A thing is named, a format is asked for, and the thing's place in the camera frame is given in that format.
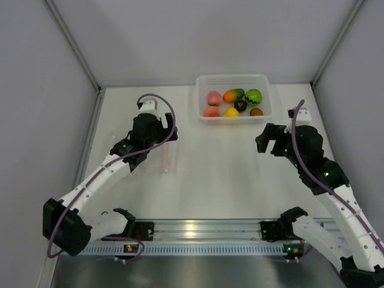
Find brown fake kiwi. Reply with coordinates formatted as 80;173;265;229
250;107;264;116

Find clear zip top bag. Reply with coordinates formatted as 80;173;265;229
103;132;178;177

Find green fake apple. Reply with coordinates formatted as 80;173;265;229
244;89;263;107

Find dark purple fake plum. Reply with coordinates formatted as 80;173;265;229
233;100;247;113

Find yellow fake pepper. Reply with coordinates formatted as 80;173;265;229
223;107;240;117

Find orange peach fake fruit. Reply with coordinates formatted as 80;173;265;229
203;106;221;118

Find orange green fake mango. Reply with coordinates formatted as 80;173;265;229
223;88;245;103

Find red fake strawberry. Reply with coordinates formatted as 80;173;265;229
207;91;223;106

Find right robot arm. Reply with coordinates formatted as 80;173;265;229
255;123;383;287

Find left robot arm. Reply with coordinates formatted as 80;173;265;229
43;112;178;256

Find white plastic basket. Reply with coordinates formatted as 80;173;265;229
196;74;275;124

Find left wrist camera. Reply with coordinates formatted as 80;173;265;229
137;99;158;117

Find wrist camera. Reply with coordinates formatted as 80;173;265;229
285;107;311;133
137;99;158;117

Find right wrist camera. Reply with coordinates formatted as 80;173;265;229
285;107;311;133

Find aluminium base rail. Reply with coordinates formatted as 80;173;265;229
142;218;276;244

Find white slotted cable duct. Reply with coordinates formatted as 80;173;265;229
80;242;303;257

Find aluminium frame rail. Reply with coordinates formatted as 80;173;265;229
43;0;102;93

